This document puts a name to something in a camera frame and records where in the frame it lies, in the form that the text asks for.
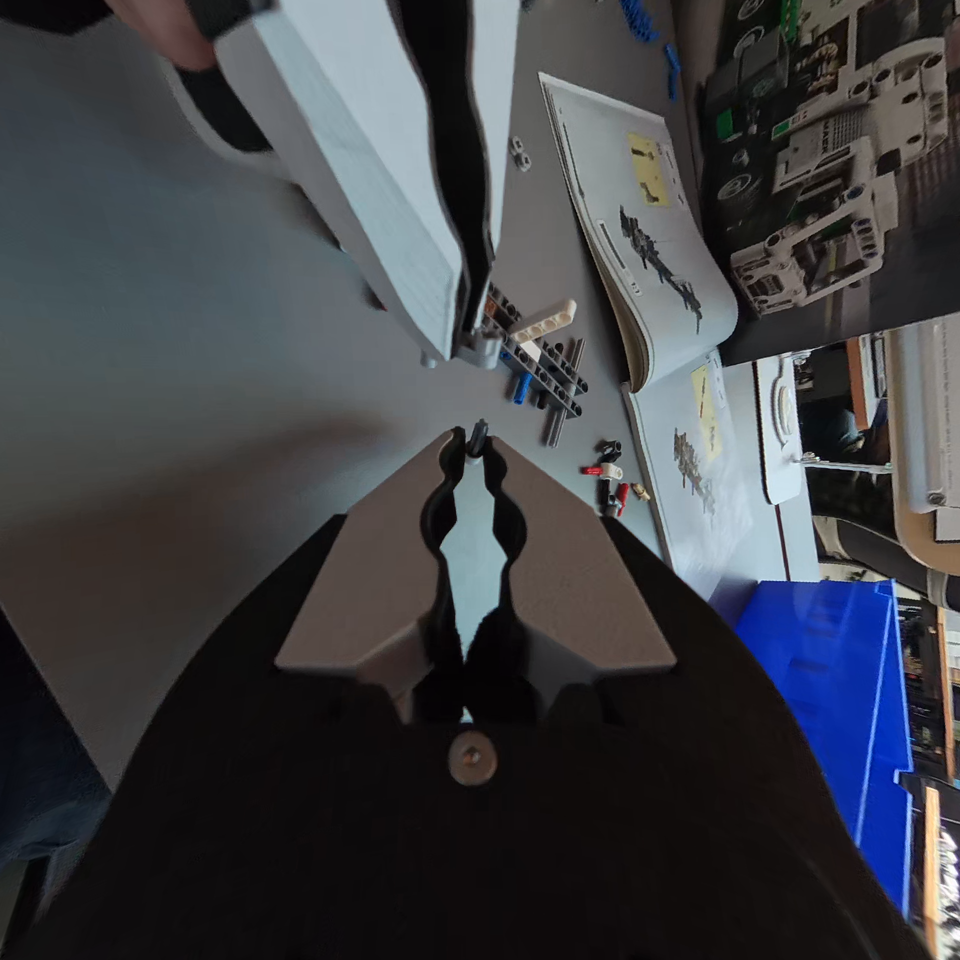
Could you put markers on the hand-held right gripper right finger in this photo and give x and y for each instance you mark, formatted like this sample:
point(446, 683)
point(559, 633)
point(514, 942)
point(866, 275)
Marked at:
point(585, 592)

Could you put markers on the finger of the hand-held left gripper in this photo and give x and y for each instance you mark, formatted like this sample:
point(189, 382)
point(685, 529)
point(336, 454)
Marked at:
point(495, 75)
point(352, 150)

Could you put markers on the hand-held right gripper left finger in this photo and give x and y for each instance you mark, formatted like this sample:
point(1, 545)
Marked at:
point(352, 592)

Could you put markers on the black lego pin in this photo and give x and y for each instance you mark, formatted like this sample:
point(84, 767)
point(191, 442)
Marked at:
point(477, 442)

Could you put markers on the dark grey lego beam assembly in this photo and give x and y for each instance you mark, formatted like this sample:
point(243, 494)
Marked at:
point(559, 375)

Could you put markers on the light grey thin lego liftarm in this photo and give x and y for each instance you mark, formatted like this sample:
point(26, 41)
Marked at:
point(484, 351)

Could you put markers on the small grey double lego bush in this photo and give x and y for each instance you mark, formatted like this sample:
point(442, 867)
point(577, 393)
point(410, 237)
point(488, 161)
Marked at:
point(520, 154)

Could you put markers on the pile of small lego pins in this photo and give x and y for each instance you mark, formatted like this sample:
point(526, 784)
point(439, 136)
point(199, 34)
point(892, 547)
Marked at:
point(621, 495)

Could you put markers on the lego instruction booklet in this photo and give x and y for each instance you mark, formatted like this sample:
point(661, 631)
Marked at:
point(592, 150)

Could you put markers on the blue lego beam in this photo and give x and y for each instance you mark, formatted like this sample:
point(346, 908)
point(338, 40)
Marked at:
point(639, 19)

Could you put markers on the blue lego pin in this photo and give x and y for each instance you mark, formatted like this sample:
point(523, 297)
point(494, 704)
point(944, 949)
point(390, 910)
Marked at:
point(672, 71)

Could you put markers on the dark lego set box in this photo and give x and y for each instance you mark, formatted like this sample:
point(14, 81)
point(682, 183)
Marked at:
point(825, 150)

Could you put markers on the person's left hand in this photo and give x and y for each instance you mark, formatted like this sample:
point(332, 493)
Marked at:
point(161, 30)

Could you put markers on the blue plastic bin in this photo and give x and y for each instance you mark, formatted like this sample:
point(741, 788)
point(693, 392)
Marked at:
point(825, 675)

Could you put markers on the person's dark pants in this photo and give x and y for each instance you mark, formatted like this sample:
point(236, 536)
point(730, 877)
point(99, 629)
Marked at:
point(37, 750)

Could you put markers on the white furniture panel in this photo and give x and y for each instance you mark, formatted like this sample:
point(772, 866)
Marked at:
point(915, 420)

